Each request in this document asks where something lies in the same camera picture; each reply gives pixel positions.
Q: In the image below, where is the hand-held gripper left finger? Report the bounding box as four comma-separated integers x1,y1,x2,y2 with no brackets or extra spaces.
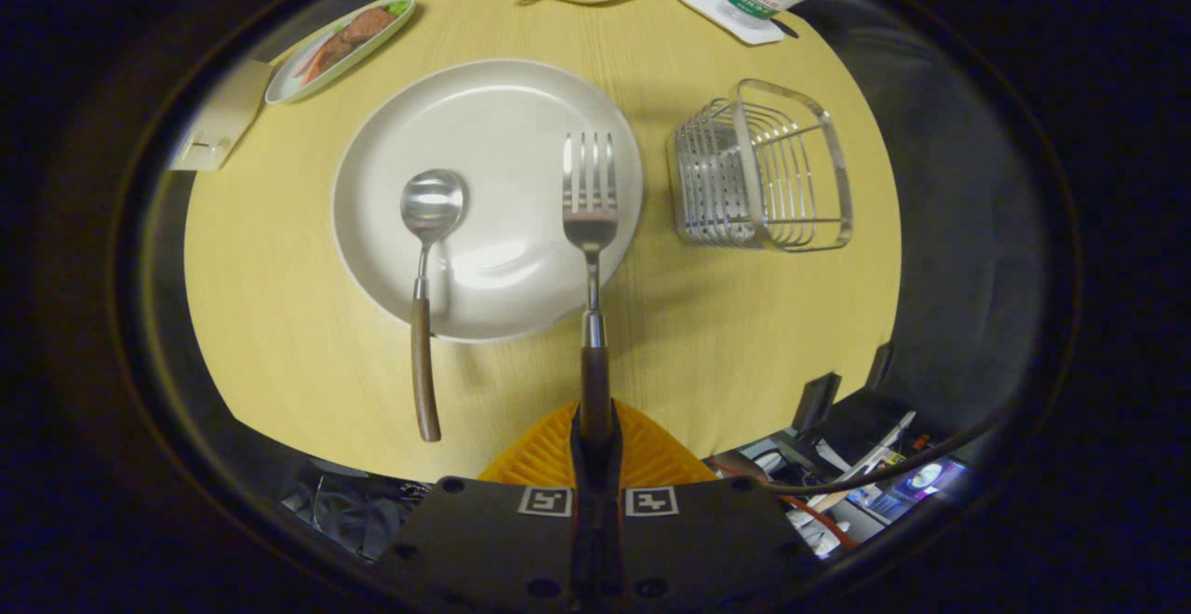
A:
370,399,598,611

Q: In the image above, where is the metal wire cutlery basket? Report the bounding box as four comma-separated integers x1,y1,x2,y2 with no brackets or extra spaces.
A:
665,79,854,253

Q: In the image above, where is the small white rectangular tray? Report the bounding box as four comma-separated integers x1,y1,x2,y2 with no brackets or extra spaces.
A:
675,0,787,46

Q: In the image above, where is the wooden handled metal fork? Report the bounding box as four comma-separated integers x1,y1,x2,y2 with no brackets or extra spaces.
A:
561,132,620,446

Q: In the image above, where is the large white round plate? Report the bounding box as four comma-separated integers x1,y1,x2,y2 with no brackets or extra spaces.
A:
332,59,644,343

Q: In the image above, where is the wooden handled metal spoon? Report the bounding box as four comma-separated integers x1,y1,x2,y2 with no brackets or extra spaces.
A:
400,168,467,443

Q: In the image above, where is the oval dish with food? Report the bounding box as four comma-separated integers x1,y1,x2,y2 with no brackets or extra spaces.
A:
265,0,417,105

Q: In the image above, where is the orange cable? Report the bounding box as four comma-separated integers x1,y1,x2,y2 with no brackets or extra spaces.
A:
712,454,857,550

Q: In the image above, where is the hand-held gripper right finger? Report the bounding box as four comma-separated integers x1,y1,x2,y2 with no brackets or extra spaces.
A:
595,399,822,611

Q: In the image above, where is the dark cloth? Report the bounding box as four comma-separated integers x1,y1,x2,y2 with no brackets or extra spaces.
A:
279,460,434,564

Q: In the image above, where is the beige rectangular box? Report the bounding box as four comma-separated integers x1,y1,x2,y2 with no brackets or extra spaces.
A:
167,58,275,172

